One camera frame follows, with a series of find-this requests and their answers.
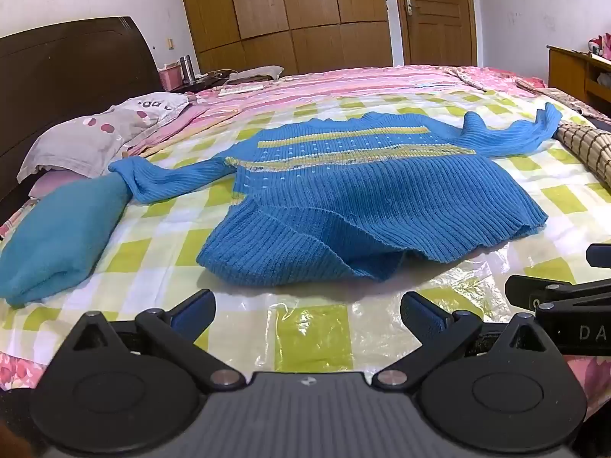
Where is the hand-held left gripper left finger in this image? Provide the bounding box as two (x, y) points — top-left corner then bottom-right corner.
(60, 289), (247, 394)

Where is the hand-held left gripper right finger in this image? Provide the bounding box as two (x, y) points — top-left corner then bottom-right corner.
(371, 291), (561, 392)

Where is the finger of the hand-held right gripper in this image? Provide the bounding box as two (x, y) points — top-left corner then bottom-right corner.
(505, 274), (611, 316)
(586, 243), (611, 268)

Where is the blue knit sweater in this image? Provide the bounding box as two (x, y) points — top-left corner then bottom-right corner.
(109, 102), (564, 288)

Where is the green checked plastic sheet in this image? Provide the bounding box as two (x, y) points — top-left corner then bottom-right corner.
(0, 90), (611, 377)

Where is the beige checked rolled garment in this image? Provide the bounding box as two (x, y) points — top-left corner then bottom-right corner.
(554, 121), (611, 187)

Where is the teal folded cloth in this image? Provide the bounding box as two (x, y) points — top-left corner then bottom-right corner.
(0, 174), (131, 308)

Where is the wooden desk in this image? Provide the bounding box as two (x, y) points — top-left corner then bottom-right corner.
(546, 45), (611, 121)

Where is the pink pillow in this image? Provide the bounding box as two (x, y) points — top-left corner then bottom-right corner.
(27, 171), (91, 200)

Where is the grey dotted pillow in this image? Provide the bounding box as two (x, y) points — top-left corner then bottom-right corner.
(16, 92), (192, 184)

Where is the pink floral bed sheet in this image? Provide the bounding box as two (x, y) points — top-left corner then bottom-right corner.
(0, 64), (611, 392)

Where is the pink floral bedding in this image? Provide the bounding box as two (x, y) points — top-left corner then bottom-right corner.
(587, 32), (611, 61)

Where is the white flat item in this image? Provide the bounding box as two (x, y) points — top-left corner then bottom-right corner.
(218, 83), (264, 97)

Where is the dark nightstand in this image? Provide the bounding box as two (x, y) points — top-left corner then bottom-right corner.
(169, 76), (227, 95)

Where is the pink box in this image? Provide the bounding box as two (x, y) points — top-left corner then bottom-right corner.
(159, 66), (184, 91)

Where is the grey cloth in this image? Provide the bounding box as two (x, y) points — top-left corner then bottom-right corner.
(228, 65), (284, 83)

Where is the pink striped bed sheet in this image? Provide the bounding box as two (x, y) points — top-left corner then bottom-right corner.
(121, 64), (478, 158)

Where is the dark wooden headboard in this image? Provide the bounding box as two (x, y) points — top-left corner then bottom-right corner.
(0, 16), (163, 227)

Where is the wooden door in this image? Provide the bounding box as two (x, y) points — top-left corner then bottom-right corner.
(391, 0), (478, 68)

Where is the wooden wardrobe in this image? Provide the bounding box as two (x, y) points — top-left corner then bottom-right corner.
(176, 0), (394, 77)

